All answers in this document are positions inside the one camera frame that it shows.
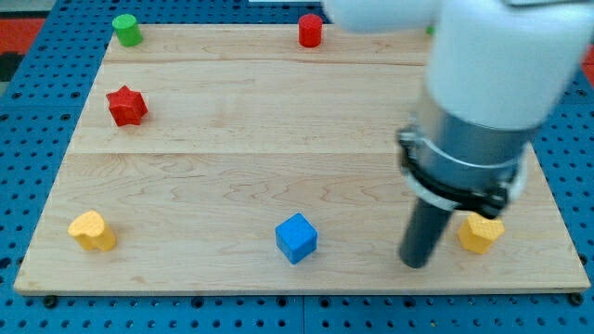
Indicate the yellow hexagon block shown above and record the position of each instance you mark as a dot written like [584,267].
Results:
[478,234]

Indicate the red cylinder block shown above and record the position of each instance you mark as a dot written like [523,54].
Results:
[310,27]

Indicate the blue cube block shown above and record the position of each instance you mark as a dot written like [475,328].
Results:
[296,238]

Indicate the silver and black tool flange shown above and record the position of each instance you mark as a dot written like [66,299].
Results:
[454,164]

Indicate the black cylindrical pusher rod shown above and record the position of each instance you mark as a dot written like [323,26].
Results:
[426,226]

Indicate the wooden board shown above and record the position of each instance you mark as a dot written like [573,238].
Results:
[244,129]

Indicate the green cylinder block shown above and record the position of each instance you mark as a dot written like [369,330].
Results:
[127,30]

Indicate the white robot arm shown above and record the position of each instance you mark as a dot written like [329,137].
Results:
[495,72]

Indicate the yellow heart block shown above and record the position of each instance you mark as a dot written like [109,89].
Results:
[91,232]

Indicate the red star block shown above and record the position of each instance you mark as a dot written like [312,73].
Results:
[126,106]

